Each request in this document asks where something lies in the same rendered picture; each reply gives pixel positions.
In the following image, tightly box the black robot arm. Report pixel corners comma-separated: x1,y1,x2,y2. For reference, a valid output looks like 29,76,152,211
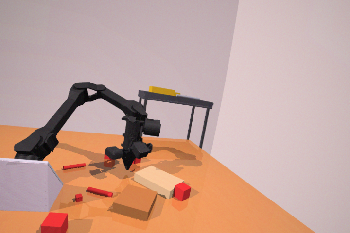
14,82,161,161

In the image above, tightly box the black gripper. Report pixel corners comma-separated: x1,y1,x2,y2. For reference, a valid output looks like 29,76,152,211
105,133,141,170

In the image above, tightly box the orange square block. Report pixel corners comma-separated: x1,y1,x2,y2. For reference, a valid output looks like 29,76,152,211
112,184,157,221

